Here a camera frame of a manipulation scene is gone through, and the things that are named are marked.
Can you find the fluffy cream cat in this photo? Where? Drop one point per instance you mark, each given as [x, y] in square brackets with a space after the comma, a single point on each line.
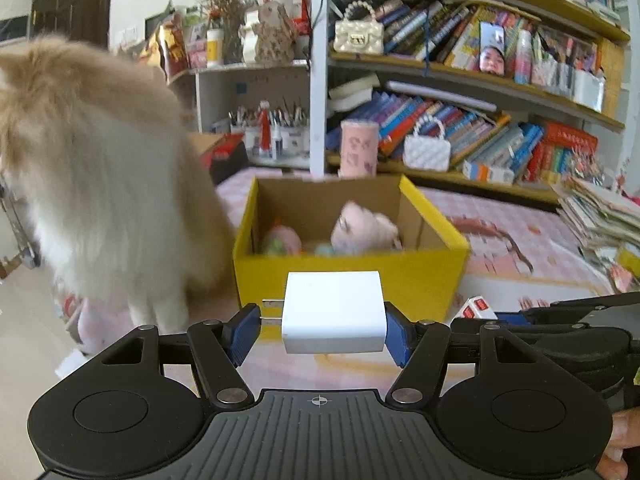
[123, 209]

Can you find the stack of papers and booklets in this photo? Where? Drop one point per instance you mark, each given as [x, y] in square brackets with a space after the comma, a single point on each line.
[600, 219]

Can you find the white quilted pearl handbag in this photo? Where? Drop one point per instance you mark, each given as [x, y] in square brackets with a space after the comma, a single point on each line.
[424, 152]

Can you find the yellow cardboard box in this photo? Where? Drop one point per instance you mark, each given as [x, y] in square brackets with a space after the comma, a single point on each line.
[421, 278]

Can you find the pink cartoon cylinder cup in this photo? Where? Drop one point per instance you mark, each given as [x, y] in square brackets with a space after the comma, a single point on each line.
[359, 148]

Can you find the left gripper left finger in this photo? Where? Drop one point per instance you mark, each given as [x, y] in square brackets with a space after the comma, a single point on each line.
[218, 350]

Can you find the pink cartoon desk mat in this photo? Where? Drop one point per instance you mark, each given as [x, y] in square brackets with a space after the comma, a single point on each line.
[520, 258]

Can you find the white charger plug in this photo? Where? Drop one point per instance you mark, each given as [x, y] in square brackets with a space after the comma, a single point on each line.
[331, 313]

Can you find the person's hand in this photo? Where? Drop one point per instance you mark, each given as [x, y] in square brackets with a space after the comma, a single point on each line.
[625, 435]

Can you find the pink fuzzy chick toy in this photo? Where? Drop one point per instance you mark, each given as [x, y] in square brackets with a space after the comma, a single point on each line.
[282, 241]

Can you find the blue orange white carton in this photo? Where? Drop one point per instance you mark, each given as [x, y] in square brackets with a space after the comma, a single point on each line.
[474, 171]

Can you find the small white red box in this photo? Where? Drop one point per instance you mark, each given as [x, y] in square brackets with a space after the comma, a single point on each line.
[472, 307]

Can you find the yellow tape roll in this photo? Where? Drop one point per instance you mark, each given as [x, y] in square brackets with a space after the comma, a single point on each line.
[627, 256]

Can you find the wooden bookshelf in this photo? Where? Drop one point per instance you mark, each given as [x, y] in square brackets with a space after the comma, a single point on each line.
[617, 134]

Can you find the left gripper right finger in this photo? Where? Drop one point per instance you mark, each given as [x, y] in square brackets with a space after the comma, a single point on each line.
[419, 349]

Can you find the white pen holder box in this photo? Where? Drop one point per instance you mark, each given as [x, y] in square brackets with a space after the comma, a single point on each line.
[588, 89]

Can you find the cream pearl handbag upper shelf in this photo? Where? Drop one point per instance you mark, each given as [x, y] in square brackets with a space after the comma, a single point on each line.
[359, 36]

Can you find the red cartoon paper decoration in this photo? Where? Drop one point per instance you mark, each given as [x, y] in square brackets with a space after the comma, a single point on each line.
[165, 49]

